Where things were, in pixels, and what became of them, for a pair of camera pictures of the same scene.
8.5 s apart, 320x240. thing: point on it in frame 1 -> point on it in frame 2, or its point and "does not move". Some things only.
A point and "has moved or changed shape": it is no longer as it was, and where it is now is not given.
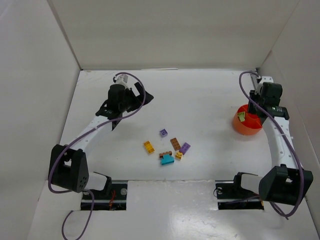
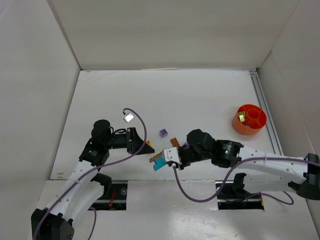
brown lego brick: [161, 154] has moved or changed shape
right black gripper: [253, 105] -> [181, 158]
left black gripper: [135, 95] -> [130, 140]
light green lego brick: [241, 116] does not move
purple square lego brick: [163, 132] does not move
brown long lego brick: [175, 144] does not move
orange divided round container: [252, 124] does not move
